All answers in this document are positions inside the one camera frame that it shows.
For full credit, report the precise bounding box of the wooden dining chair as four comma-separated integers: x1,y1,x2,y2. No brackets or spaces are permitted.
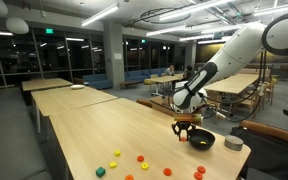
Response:
233,91,262,118
263,77,278,106

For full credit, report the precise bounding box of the black chair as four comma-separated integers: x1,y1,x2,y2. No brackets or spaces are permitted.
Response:
230,126,288,180

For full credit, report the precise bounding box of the light wooden dining table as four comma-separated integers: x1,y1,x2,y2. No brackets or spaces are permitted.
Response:
145,75,182,98

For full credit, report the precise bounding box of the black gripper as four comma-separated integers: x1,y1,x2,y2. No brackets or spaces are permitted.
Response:
171,121,197,141

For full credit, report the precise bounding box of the brown wooden chair back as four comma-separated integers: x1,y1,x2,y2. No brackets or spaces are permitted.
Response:
136,97,154,109

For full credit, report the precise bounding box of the blue sofa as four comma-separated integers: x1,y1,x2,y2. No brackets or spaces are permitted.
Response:
124,68,167,83
82,73,113,90

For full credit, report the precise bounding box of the large light wooden table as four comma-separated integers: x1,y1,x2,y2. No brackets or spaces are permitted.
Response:
203,73,262,95

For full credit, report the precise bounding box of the black looping gripper cable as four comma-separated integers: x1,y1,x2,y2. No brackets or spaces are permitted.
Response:
197,49,268,123

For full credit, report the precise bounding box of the gray tape roll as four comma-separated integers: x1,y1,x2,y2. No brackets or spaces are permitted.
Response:
224,134,245,152

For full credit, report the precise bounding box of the white plate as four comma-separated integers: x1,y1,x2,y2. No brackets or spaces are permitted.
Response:
70,84,86,91

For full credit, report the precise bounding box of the open brown cardboard box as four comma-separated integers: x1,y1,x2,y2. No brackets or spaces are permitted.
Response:
149,95,178,118

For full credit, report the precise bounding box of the seated person white shirt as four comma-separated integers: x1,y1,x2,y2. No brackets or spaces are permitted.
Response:
164,64,176,77

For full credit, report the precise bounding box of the black bowl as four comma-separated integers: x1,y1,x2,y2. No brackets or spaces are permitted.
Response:
187,129,216,151

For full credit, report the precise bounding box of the seated person dark shirt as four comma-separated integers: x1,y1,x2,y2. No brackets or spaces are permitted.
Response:
182,65,196,81

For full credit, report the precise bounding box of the green cube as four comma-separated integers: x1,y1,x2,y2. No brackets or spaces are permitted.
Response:
95,166,107,178

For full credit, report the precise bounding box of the gray upholstered bench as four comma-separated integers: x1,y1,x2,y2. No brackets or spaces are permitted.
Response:
0,78,53,180

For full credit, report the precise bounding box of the gray concrete column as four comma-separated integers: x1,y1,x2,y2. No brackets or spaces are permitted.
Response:
102,21,126,89

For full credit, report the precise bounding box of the long ceiling light strip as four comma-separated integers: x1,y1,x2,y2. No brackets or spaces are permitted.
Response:
145,25,187,37
81,3,120,27
158,0,235,22
179,33,215,42
253,1,288,17

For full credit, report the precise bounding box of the low wooden bench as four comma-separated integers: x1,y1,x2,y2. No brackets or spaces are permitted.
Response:
118,79,140,89

